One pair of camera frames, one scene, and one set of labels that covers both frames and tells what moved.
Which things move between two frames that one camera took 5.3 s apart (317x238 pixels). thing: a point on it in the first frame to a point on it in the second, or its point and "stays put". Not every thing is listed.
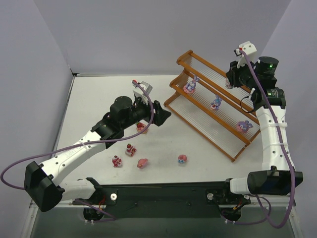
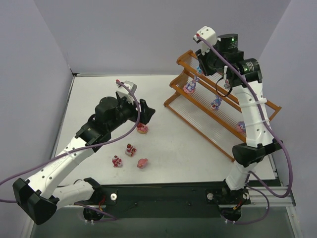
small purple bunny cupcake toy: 216,103 stays put
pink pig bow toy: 141,162 stays put
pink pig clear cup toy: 228,85 stays put
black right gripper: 233,75 to 202,62
